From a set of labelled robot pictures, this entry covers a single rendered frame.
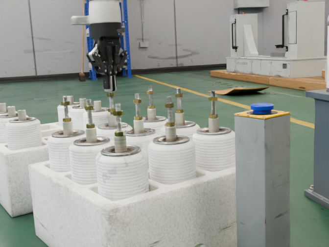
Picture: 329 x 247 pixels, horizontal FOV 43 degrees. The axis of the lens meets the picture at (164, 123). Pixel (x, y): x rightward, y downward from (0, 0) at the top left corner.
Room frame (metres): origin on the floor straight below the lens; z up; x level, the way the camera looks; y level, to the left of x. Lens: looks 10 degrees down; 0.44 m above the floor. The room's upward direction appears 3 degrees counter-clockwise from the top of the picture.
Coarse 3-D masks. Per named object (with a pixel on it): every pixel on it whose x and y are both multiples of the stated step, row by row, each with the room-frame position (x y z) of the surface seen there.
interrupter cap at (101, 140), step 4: (100, 136) 0.89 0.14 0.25; (76, 140) 0.86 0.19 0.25; (80, 140) 0.86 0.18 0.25; (84, 140) 0.86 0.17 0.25; (100, 140) 0.86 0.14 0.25; (104, 140) 0.85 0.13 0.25; (108, 140) 0.84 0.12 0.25; (76, 144) 0.83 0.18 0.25; (80, 144) 0.82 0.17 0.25; (84, 144) 0.82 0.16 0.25; (88, 144) 0.82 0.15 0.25; (92, 144) 0.82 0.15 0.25; (96, 144) 0.82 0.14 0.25; (100, 144) 0.82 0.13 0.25
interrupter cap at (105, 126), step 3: (105, 123) 1.05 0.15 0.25; (123, 123) 1.04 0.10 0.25; (126, 123) 1.03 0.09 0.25; (99, 126) 1.01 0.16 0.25; (102, 126) 1.01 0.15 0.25; (105, 126) 1.02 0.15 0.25; (108, 126) 1.02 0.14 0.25; (123, 126) 1.00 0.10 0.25; (126, 126) 1.00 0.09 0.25; (105, 129) 0.98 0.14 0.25; (108, 129) 0.98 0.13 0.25
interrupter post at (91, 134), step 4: (88, 128) 0.85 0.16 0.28; (92, 128) 0.85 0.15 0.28; (88, 132) 0.84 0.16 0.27; (92, 132) 0.84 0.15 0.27; (88, 136) 0.84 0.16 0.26; (92, 136) 0.84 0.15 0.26; (96, 136) 0.85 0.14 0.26; (88, 140) 0.85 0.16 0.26; (92, 140) 0.84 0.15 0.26; (96, 140) 0.85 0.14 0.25
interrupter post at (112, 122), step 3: (108, 117) 1.01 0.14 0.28; (111, 117) 1.01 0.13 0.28; (114, 117) 1.01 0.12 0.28; (108, 120) 1.01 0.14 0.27; (111, 120) 1.01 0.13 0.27; (114, 120) 1.01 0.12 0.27; (108, 123) 1.02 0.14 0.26; (111, 123) 1.01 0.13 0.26; (114, 123) 1.01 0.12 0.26; (111, 126) 1.01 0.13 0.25; (114, 126) 1.01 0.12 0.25
